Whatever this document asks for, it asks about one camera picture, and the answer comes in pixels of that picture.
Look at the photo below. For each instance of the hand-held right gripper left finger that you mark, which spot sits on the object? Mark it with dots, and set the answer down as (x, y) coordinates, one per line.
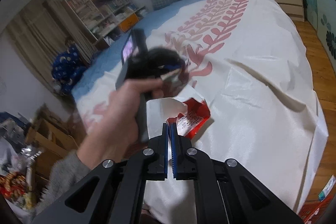
(165, 161)

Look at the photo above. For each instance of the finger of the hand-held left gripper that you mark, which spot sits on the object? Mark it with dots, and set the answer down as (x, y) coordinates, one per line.
(174, 66)

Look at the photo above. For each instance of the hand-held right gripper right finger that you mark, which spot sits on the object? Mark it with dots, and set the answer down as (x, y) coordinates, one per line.
(173, 161)

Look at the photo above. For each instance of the red white paper bag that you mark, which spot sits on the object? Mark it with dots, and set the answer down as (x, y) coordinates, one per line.
(194, 119)

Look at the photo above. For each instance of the person's left forearm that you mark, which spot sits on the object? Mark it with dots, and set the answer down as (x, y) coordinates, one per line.
(68, 174)

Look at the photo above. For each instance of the person's left hand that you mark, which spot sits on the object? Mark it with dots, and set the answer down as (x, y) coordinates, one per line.
(120, 113)

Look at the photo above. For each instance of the white bookshelf with books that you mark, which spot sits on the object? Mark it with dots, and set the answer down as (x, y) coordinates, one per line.
(99, 8)

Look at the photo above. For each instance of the blue star-print garment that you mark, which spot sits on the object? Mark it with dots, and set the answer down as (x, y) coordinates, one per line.
(65, 66)

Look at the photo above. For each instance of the cream leaf-print cloth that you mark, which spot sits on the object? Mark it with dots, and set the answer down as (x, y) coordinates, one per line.
(262, 82)

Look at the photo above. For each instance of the beige curtain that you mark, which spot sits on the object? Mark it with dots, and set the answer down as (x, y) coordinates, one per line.
(39, 37)

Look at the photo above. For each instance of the wooden side cabinet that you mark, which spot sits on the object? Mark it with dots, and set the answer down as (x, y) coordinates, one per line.
(52, 134)

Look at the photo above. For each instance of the light wooden nightstand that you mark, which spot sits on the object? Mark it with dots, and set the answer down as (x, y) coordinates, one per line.
(286, 1)

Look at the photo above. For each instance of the pile of assorted clutter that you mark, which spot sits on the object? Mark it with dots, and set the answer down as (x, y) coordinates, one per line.
(15, 161)

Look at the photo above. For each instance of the red plastic basket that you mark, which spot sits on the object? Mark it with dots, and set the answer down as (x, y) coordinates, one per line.
(315, 209)

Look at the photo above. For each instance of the blue white tube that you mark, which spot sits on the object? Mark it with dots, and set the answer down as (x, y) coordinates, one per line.
(326, 188)

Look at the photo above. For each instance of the floral sliding wardrobe door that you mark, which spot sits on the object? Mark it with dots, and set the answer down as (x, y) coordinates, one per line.
(320, 3)

